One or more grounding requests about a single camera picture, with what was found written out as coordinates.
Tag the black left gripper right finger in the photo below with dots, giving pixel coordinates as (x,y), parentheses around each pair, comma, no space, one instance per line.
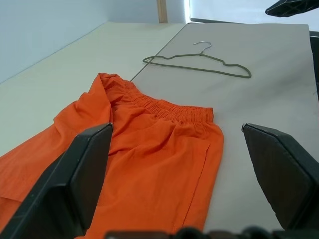
(286,179)

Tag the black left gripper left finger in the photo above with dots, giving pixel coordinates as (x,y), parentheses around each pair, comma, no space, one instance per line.
(57,189)

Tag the wooden hanger rack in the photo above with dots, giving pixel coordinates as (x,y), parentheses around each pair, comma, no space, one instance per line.
(162,11)

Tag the dark object beside table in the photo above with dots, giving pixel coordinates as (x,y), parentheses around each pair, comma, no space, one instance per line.
(314,62)

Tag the orange shirt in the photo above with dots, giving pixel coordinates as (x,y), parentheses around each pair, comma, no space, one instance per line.
(154,161)

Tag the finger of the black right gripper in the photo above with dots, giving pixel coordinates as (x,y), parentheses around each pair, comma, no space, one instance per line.
(286,8)

